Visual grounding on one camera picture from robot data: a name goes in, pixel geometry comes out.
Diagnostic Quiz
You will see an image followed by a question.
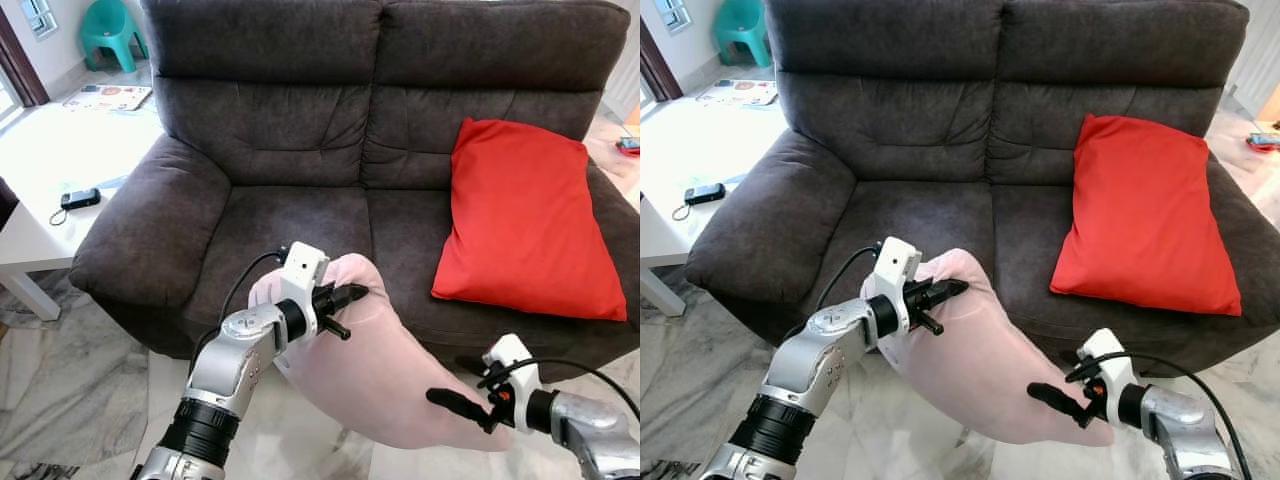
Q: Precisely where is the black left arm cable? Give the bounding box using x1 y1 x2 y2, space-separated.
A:
815 245 881 311
190 247 291 373

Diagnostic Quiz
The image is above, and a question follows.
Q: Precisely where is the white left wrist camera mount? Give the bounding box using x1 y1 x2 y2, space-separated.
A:
268 241 331 353
860 236 924 349

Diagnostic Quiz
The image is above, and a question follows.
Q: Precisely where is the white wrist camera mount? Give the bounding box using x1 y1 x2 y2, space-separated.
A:
268 241 331 353
1075 328 1141 426
482 334 548 433
860 236 924 349

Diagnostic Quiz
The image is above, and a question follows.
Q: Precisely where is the red pillow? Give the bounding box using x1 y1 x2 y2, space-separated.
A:
431 118 629 323
1049 113 1243 317

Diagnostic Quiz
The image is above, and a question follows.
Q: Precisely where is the pink cat face pillow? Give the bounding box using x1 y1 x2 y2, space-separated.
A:
247 253 513 453
862 248 1114 447

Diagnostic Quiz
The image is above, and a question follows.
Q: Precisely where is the teal plastic chair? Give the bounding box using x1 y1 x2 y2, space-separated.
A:
79 0 149 74
712 0 771 69

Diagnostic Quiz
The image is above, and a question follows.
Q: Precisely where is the window with white grille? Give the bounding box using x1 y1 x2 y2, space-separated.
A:
655 0 693 34
20 0 59 39

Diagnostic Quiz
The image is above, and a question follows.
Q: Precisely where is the dark grey fabric sofa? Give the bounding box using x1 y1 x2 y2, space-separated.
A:
685 0 1280 379
68 0 641 386

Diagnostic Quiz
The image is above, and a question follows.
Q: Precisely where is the black handheld device with cord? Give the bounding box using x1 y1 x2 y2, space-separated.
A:
48 188 102 227
672 183 726 221

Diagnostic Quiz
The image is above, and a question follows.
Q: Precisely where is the colourful play board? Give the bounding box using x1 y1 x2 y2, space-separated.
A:
62 84 153 112
696 79 779 107

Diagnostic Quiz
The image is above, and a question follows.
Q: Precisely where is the dark brown door frame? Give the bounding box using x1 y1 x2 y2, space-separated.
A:
0 5 49 108
640 20 684 103

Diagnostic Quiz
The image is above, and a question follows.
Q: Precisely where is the white side table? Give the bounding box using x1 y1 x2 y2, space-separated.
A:
0 165 131 322
640 165 741 318

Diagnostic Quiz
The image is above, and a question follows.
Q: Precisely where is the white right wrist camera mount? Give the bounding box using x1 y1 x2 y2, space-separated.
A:
1075 328 1141 426
482 334 548 433

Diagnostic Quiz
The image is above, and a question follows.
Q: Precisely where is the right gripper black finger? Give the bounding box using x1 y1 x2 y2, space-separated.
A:
426 387 498 434
1026 382 1096 429

